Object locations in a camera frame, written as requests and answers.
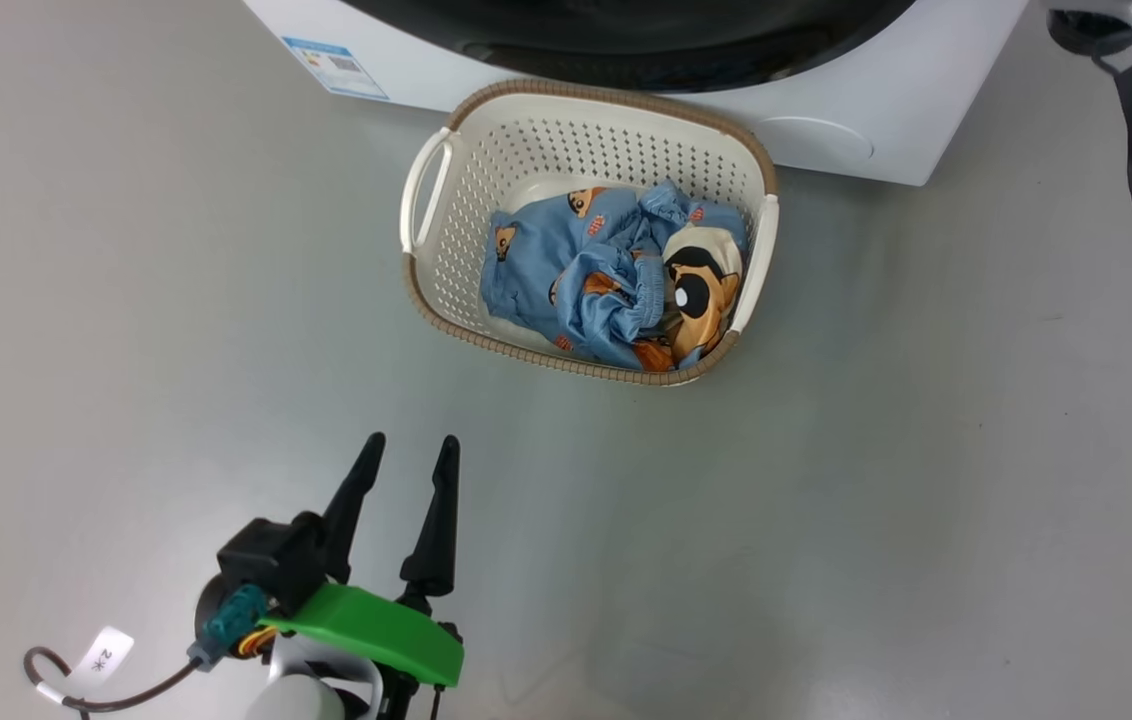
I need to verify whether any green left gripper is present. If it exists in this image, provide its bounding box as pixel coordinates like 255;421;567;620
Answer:
259;432;465;720

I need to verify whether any blue cartoon print garment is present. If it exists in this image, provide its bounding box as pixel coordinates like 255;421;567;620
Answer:
479;180;749;373

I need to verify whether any cream brown cartoon face garment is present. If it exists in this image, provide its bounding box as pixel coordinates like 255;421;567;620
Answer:
661;224;742;363

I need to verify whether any black round washing machine door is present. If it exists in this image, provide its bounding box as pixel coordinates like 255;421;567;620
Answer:
341;0;917;94

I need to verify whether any cream perforated laundry basket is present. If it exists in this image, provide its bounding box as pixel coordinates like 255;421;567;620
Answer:
399;79;780;387

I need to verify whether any white front-load washing machine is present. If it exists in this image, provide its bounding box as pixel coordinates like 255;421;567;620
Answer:
244;0;1030;187

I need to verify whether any blue energy label sticker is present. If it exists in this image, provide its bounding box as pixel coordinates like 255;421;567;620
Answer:
282;37;390;101

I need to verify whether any round white filter cover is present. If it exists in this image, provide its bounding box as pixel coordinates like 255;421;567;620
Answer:
759;116;874;167

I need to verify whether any white cable tag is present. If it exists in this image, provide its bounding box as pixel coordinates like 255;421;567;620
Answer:
66;626;135;686

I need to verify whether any thin black cable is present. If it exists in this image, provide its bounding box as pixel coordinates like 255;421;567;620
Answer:
23;646;202;713

